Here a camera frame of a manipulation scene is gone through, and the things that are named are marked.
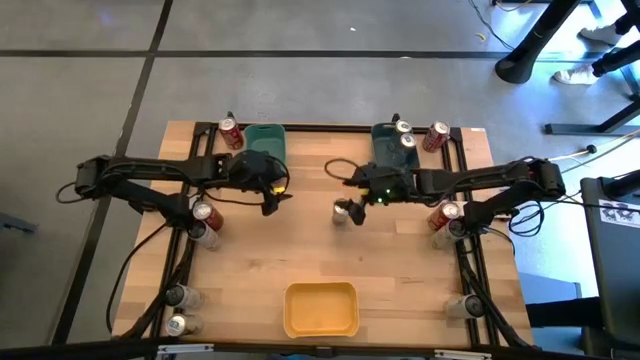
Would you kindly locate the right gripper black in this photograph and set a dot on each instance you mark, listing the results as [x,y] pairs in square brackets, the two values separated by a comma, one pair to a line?
[385,182]

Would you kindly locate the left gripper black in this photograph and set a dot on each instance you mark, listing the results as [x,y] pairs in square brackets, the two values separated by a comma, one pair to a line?
[252,170]

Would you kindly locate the yellow plastic bin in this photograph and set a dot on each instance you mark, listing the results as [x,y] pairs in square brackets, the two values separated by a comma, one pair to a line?
[320,310]

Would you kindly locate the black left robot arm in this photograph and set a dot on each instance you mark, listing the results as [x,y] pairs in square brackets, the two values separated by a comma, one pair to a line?
[150,167]

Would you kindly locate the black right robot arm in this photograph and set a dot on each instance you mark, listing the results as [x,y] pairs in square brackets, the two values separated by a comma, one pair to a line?
[475,177]

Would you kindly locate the green plastic bin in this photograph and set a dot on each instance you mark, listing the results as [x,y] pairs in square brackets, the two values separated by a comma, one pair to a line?
[265,140]

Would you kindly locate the dark blue-grey plastic bin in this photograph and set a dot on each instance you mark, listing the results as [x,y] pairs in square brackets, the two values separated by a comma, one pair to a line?
[387,150]

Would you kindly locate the black table clamp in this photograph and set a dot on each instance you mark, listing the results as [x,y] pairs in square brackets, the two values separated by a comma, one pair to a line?
[396,118]
[230,118]

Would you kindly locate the black pole base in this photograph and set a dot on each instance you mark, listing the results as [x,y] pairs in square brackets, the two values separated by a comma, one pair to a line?
[520,65]

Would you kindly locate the black stand foot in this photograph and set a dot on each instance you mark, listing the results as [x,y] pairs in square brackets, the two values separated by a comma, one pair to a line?
[590,129]

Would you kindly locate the black crossbar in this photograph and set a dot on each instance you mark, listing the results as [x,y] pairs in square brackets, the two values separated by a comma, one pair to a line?
[75,351]

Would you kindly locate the person's white shoe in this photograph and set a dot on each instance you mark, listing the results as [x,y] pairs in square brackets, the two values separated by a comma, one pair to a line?
[600,35]
[575,75]

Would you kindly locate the black equipment cart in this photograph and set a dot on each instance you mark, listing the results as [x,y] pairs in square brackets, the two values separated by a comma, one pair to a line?
[615,260]

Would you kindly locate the white marker label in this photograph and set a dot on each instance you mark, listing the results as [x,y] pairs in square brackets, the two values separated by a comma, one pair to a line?
[620,212]

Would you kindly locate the grey floor object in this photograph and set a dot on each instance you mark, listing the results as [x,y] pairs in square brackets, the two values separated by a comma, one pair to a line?
[15,222]

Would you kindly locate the silver metal bracket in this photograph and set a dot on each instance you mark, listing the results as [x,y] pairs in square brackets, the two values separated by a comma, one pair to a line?
[185,348]
[460,354]

